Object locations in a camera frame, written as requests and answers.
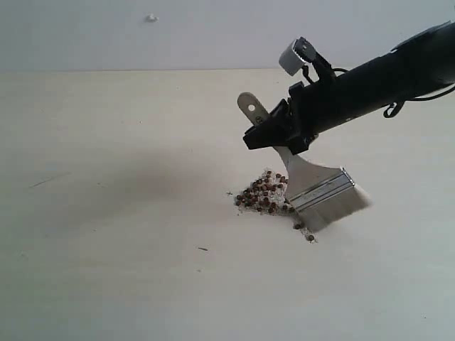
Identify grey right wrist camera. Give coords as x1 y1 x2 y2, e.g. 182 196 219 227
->
279 37 316 76

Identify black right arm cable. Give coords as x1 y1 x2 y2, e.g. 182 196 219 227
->
300 56 455 120

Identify small white wall fixture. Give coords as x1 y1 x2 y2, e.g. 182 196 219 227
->
144 13 159 23

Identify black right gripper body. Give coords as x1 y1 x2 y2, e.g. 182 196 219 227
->
289 60 384 154

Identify white wooden paint brush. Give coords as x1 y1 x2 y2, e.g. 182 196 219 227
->
237 92 373 234

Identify brown beans and rice grains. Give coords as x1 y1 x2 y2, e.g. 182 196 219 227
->
226 168 318 244

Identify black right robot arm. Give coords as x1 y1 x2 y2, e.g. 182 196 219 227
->
243 21 454 154

